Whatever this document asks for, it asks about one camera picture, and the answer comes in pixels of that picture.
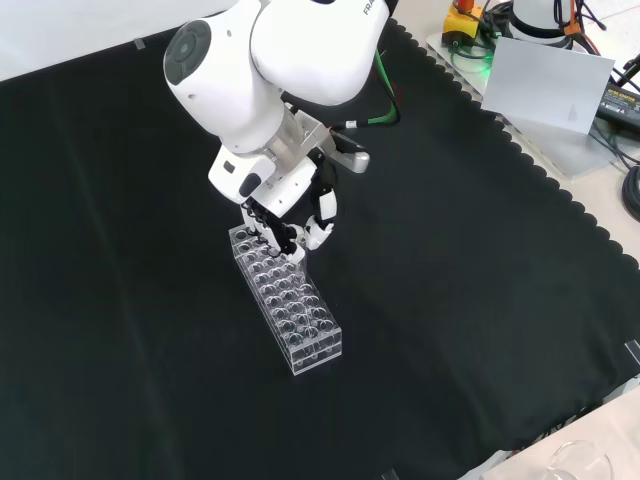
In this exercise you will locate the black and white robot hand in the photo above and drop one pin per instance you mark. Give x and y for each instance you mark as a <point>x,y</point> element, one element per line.
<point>285,190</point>

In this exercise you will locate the clear plastic test tube rack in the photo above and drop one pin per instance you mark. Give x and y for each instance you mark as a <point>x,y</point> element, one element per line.
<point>295,310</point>

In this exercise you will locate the black bench cloth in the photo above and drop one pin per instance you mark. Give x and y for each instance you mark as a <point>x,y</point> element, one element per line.
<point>450,250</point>

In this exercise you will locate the grey tape piece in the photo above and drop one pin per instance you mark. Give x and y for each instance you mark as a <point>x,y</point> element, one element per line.
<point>140,44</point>

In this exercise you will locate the yellow stop button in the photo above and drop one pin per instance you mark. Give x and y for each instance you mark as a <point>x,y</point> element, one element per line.
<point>462,22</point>

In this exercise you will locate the black power adapter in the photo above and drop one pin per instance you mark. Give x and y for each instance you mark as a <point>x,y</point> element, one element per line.
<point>620,102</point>

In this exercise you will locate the clear glass beaker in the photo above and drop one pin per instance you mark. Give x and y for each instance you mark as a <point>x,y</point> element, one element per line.
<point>575,462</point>

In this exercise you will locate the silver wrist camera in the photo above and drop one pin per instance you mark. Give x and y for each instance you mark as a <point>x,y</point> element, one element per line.
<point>352,161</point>

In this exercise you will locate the grey metal base plate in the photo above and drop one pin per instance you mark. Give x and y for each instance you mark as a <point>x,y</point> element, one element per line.
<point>565,150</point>

